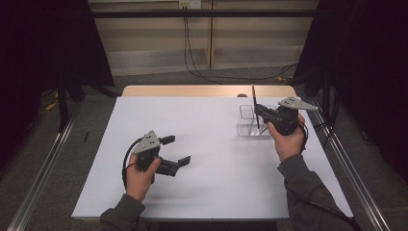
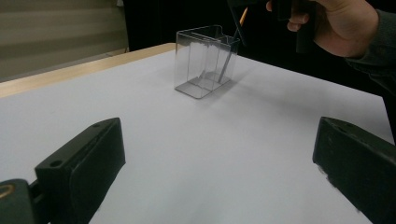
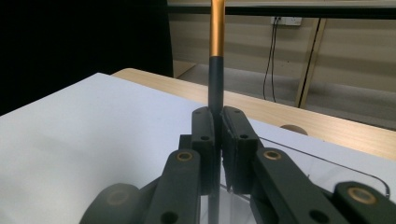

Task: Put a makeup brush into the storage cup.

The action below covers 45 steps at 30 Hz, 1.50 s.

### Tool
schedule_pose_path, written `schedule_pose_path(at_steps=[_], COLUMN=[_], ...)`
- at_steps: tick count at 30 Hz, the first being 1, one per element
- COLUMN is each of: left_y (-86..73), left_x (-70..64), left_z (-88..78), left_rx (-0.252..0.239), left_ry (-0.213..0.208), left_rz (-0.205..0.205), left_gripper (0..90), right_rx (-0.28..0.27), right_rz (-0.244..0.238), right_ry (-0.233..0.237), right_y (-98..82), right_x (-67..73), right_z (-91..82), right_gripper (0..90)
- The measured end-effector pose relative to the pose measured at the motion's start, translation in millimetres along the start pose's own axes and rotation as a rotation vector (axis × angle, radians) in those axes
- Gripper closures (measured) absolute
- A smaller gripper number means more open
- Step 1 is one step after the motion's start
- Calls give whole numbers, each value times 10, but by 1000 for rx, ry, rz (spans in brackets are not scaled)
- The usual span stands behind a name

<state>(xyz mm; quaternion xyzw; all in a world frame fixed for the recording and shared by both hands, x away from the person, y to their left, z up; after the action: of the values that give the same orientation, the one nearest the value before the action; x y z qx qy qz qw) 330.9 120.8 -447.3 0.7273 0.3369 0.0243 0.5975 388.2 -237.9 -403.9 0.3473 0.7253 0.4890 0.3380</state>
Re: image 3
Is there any dark chopstick with gold end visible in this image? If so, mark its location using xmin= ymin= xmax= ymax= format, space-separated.
xmin=206 ymin=0 xmax=226 ymax=224

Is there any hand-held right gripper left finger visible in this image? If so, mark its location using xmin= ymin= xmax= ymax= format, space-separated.
xmin=191 ymin=105 xmax=219 ymax=196

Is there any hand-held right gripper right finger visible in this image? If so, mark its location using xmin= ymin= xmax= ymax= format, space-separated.
xmin=220 ymin=105 xmax=265 ymax=194

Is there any black cable on wooden post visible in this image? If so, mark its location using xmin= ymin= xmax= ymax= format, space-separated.
xmin=297 ymin=18 xmax=322 ymax=108

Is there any clear plastic container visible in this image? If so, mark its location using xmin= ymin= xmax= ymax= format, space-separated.
xmin=199 ymin=136 xmax=390 ymax=224

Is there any white table cover sheet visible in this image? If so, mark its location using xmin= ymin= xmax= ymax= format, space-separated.
xmin=0 ymin=72 xmax=396 ymax=224

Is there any white wall socket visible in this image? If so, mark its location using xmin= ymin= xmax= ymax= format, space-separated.
xmin=270 ymin=16 xmax=303 ymax=27

